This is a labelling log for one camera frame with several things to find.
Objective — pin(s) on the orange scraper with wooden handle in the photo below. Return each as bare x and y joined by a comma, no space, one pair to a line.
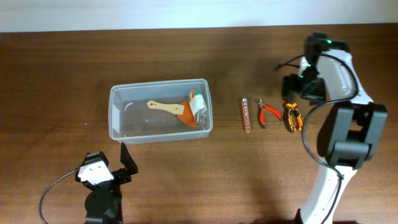
182,111

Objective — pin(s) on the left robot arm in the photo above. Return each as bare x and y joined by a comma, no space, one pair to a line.
104,203

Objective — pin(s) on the clear plastic container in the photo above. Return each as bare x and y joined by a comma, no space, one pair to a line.
132,122

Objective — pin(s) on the red handled wire cutters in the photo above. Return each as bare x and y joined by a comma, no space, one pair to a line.
264,107

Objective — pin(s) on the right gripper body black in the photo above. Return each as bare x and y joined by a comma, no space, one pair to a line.
290,86

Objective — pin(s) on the orange black long-nose pliers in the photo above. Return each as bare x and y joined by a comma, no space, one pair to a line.
292,117

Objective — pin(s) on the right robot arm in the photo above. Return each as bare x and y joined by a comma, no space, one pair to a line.
350,133

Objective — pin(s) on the orange socket bit rail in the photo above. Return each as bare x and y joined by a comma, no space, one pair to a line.
247,125

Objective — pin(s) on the clear case of screwdriver bits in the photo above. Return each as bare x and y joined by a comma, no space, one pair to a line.
198,108

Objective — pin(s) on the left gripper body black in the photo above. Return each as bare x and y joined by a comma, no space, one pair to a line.
119,177

